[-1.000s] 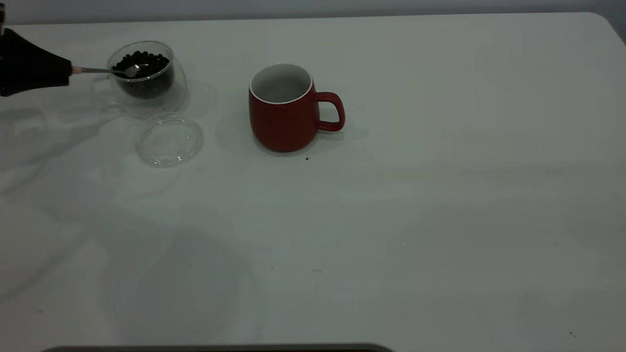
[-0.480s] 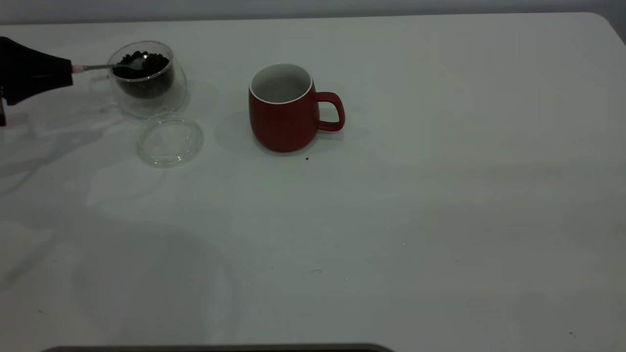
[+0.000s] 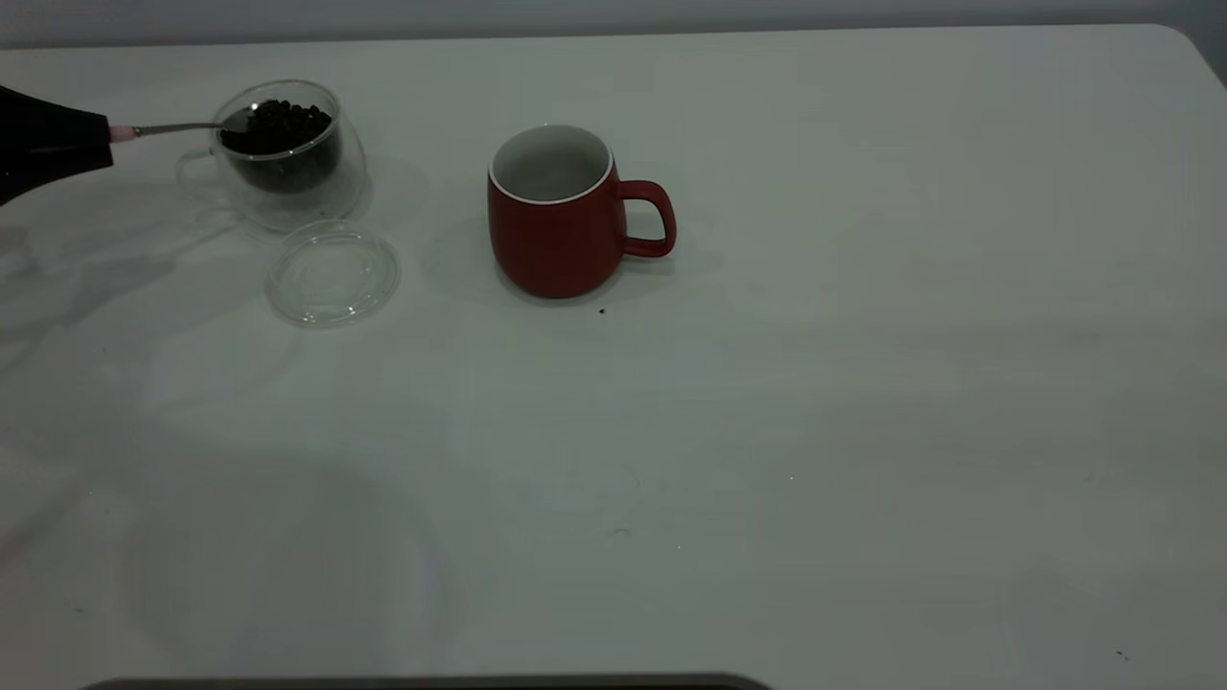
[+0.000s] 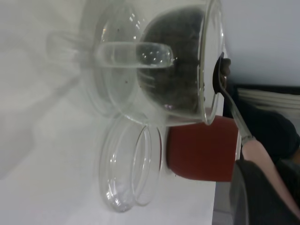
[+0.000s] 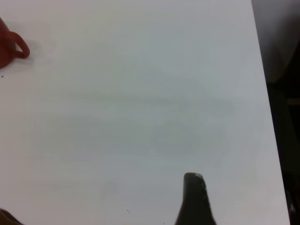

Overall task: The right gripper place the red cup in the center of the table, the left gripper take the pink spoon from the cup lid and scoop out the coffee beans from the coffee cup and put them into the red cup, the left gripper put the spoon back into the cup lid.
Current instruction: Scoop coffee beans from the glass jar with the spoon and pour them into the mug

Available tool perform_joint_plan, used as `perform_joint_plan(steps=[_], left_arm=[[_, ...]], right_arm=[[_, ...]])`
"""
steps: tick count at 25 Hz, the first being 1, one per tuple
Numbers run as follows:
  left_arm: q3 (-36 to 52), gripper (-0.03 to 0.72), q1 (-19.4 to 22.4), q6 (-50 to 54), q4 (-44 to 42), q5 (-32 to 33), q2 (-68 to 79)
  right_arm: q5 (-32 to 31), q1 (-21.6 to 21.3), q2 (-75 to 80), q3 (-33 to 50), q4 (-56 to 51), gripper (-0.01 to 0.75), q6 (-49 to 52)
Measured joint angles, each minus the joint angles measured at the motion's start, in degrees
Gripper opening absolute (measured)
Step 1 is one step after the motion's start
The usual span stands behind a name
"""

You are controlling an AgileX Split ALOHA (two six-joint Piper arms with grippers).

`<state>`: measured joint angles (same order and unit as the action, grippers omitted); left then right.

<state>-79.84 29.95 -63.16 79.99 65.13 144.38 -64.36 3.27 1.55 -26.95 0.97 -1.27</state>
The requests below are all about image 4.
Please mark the clear glass saucer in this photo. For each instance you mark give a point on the clear glass saucer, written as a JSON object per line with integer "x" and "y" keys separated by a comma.
{"x": 122, "y": 164}

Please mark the single dark coffee bean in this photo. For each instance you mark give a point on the single dark coffee bean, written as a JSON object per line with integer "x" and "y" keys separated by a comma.
{"x": 226, "y": 68}

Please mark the dark rounded background object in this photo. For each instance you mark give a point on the dark rounded background object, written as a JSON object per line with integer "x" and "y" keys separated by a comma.
{"x": 276, "y": 131}

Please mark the clear double-wall glass cup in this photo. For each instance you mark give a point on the clear double-wall glass cup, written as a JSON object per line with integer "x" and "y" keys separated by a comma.
{"x": 117, "y": 89}

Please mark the white slatted background object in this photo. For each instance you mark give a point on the white slatted background object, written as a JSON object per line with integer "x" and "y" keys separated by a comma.
{"x": 269, "y": 98}

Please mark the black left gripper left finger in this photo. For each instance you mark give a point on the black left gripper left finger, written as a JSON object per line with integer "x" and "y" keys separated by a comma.
{"x": 257, "y": 201}

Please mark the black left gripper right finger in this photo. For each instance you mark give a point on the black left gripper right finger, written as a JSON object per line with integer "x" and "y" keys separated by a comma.
{"x": 291, "y": 180}

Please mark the red ceramic mug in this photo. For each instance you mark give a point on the red ceramic mug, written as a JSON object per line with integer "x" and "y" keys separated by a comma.
{"x": 201, "y": 150}

